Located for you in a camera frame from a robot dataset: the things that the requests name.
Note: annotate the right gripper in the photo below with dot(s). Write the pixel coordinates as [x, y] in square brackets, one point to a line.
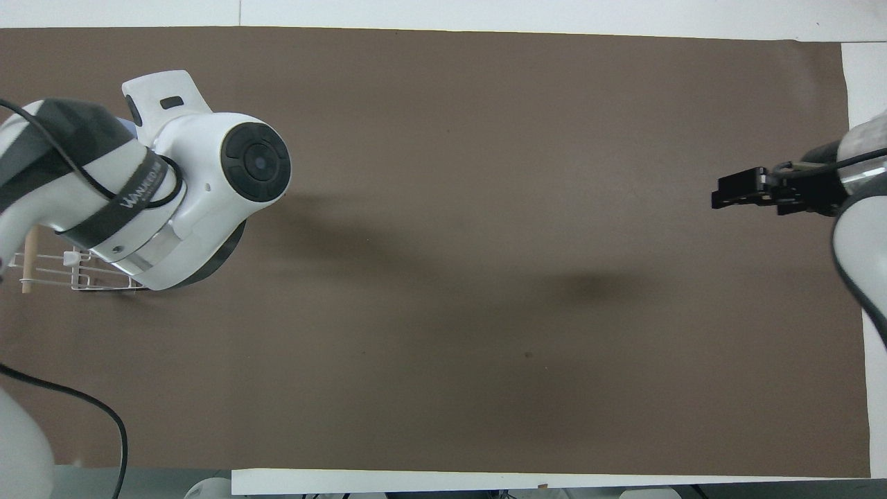
[812, 194]

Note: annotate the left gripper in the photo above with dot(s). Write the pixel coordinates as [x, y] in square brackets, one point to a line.
[224, 260]

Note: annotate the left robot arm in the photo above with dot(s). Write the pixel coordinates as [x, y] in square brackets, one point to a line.
[201, 145]

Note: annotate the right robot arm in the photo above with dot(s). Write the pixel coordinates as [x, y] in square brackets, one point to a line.
[859, 235]

